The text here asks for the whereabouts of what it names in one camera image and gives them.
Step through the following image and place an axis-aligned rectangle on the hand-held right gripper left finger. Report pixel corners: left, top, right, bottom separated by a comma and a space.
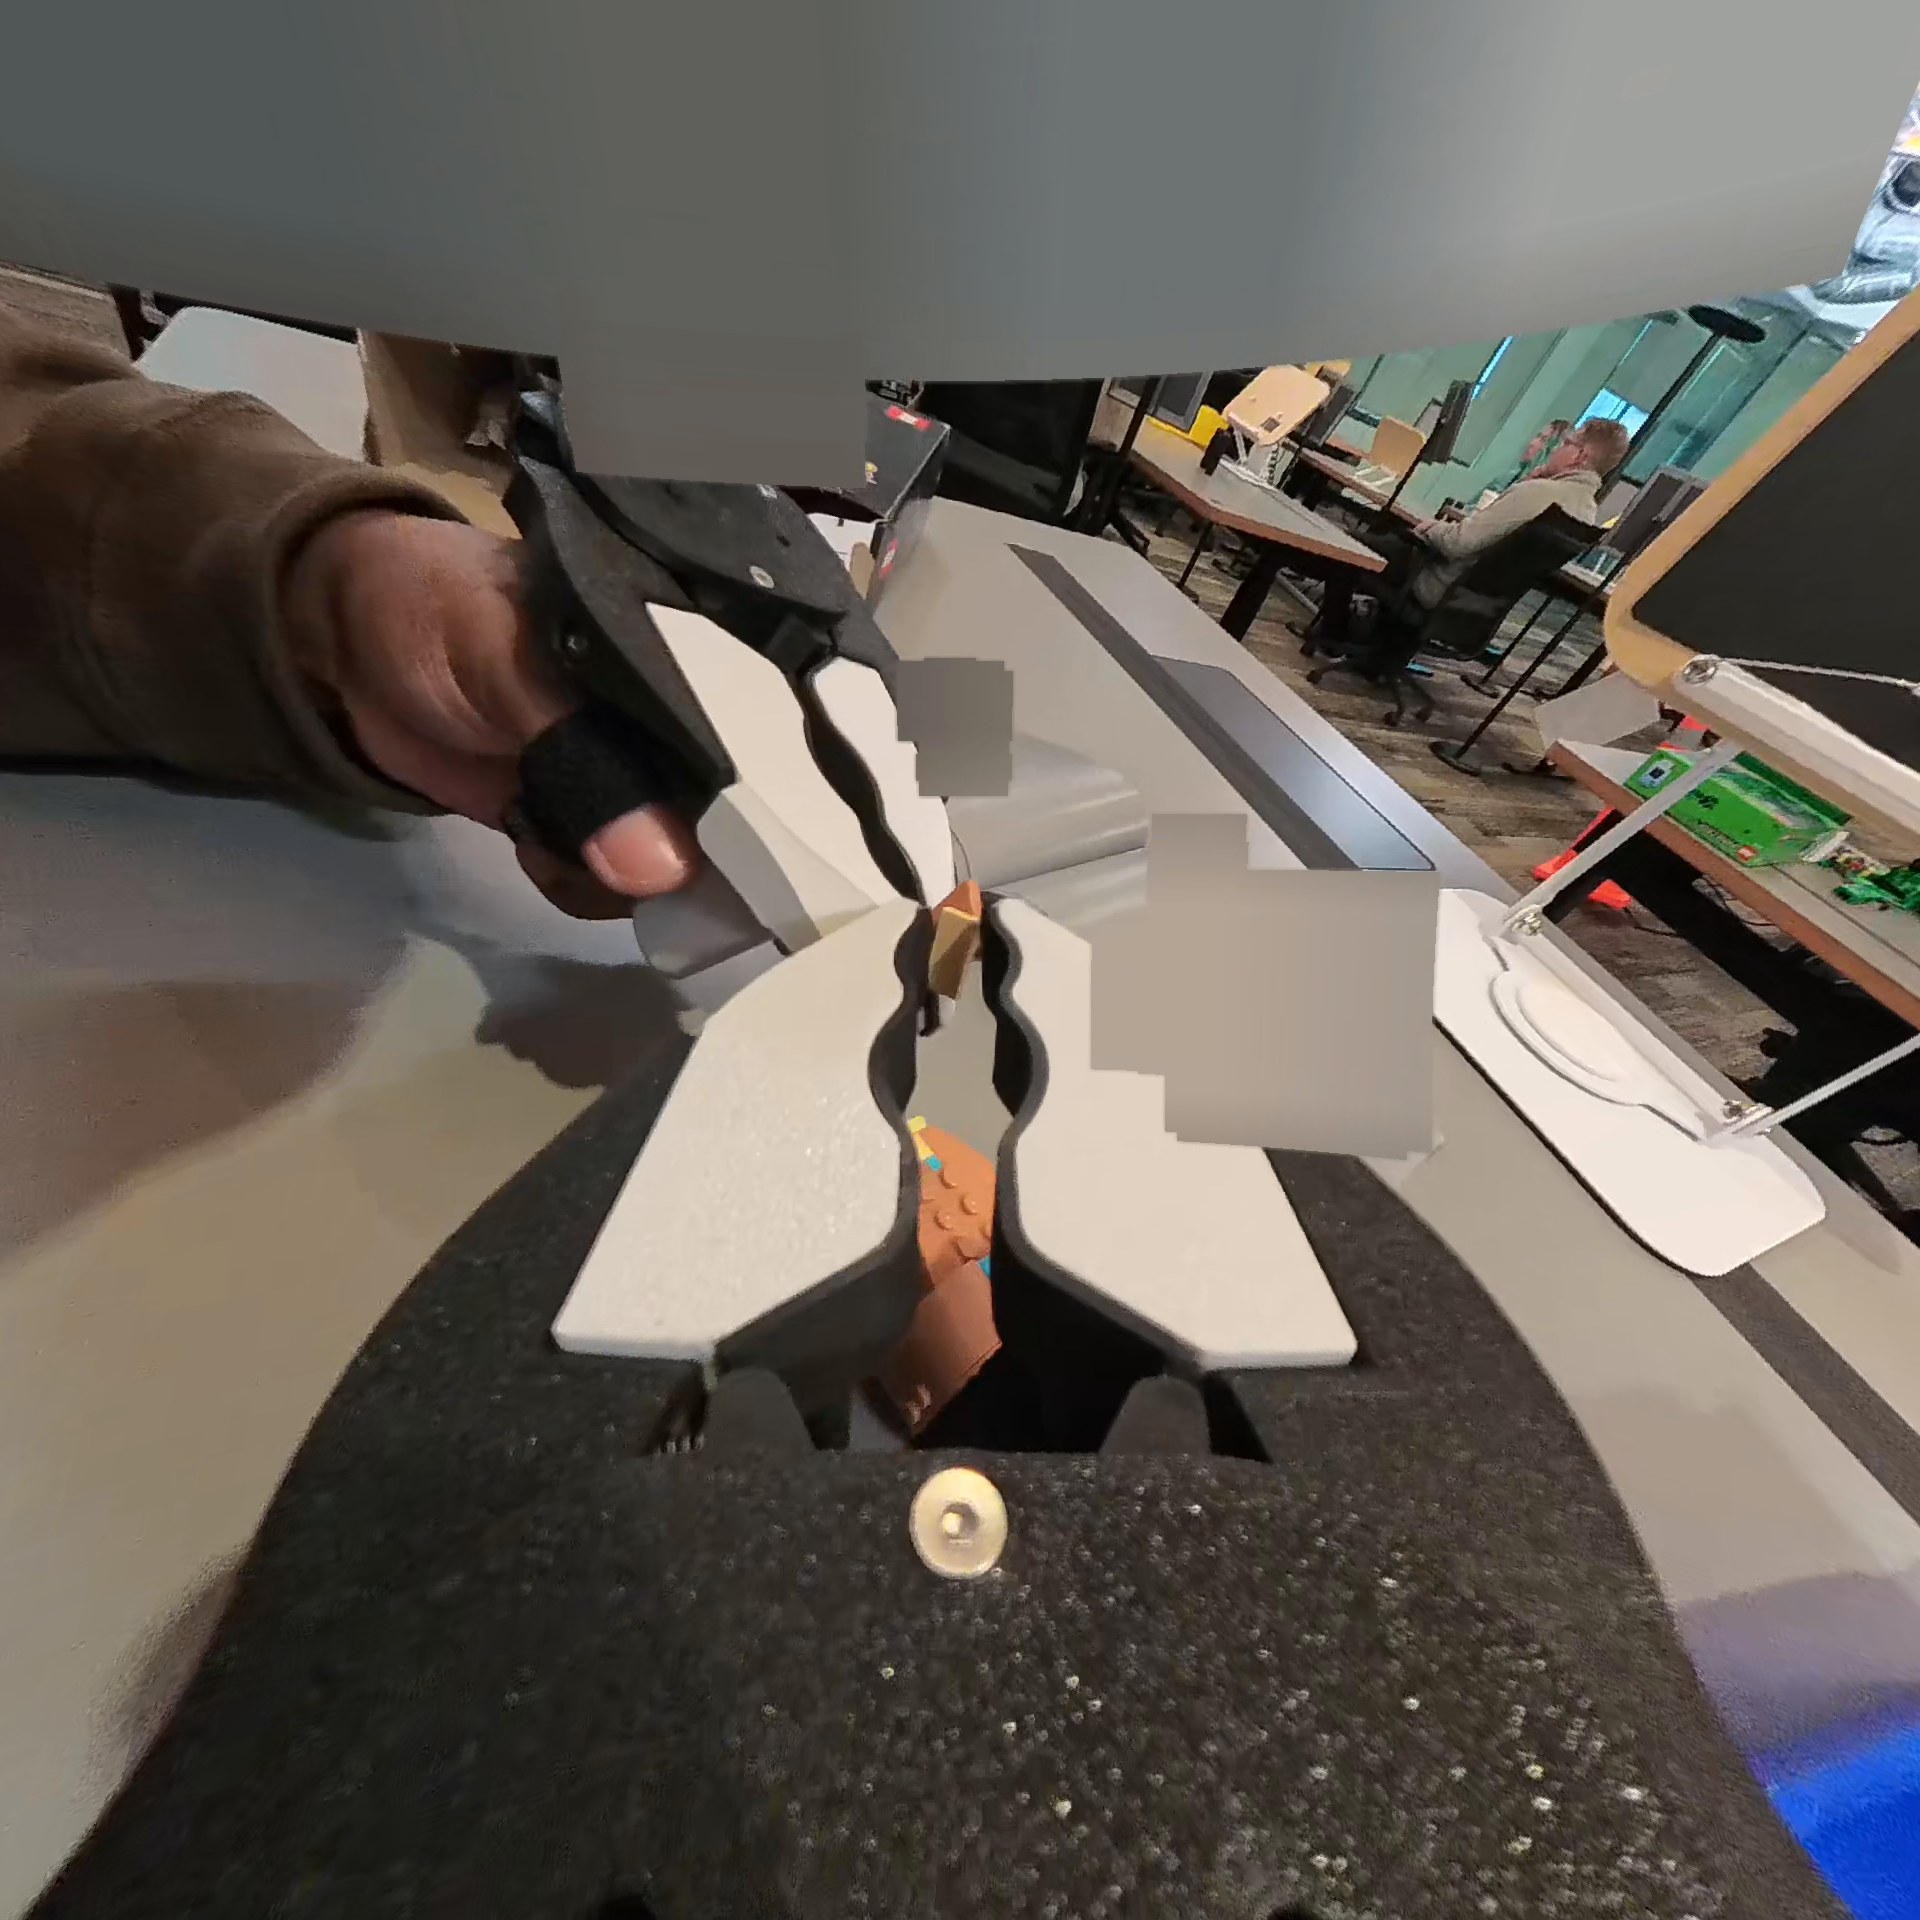
550, 900, 940, 1370

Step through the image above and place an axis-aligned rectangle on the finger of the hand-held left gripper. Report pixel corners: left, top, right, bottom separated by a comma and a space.
626, 604, 923, 981
809, 657, 966, 904

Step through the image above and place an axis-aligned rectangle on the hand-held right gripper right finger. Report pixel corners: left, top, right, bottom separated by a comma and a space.
978, 896, 1362, 1376

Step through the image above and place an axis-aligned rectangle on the person's left forearm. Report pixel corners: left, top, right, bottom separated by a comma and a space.
0, 323, 483, 819

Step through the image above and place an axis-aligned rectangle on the brown-edged long desk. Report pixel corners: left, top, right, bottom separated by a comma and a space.
1118, 428, 1390, 641

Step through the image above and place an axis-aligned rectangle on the grey desk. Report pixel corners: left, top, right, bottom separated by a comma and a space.
0, 496, 1920, 1920

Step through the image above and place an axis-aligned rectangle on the brown-edged side desk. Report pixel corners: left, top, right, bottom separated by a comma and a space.
1545, 736, 1920, 1038

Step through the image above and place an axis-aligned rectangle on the person's left hand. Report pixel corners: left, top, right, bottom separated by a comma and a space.
294, 517, 706, 921

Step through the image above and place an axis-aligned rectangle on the orange brick model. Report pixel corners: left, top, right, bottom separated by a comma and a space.
886, 1114, 1004, 1433

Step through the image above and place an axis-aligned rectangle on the grey instruction booklet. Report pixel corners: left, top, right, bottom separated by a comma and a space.
863, 705, 1156, 947

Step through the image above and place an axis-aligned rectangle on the black office chair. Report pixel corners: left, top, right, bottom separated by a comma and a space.
1319, 504, 1610, 730

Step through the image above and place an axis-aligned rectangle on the metal stand rod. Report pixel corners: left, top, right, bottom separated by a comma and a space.
1511, 732, 1744, 936
1721, 1030, 1920, 1129

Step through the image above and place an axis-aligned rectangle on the green box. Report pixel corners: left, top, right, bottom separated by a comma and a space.
1623, 747, 1849, 874

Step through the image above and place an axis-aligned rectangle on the white stand bar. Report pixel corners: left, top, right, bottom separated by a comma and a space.
1670, 657, 1920, 849

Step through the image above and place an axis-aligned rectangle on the blue plastic bin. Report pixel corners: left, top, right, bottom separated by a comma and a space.
1746, 1681, 1920, 1920

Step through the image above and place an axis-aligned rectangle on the black floor lamp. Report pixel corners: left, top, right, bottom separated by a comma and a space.
1628, 305, 1771, 483

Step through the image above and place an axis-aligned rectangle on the wood-framed black panel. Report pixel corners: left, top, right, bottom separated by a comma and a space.
1603, 293, 1920, 706

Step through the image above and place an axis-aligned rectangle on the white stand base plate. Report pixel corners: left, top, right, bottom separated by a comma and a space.
1428, 885, 1828, 1281

